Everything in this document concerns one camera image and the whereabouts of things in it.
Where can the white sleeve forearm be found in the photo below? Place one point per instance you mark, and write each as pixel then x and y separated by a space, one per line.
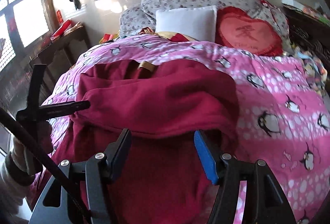
pixel 14 188

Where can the white pillow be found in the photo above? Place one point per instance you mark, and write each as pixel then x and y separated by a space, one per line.
pixel 198 23

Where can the dark red sweater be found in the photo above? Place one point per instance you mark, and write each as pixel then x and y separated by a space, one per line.
pixel 162 180

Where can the red box on table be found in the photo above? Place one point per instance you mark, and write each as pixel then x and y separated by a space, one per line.
pixel 60 31

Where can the pink penguin blanket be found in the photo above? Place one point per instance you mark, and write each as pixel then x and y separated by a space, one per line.
pixel 281 119

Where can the dark carved wooden headboard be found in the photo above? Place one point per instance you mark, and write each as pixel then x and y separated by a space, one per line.
pixel 309 34

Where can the left hand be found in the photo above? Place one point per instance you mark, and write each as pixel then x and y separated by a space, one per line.
pixel 23 155

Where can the dark wooden side table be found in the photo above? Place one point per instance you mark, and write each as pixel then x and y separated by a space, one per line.
pixel 76 40

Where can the window with lattice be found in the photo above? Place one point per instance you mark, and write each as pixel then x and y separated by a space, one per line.
pixel 23 23

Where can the red heart cushion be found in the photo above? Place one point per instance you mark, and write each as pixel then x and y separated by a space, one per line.
pixel 236 29

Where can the floral grey quilt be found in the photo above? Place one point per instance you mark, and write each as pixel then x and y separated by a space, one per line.
pixel 143 14

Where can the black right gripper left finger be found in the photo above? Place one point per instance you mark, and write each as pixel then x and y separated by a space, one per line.
pixel 87 200

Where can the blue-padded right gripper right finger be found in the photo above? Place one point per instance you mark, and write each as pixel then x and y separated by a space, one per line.
pixel 265 199

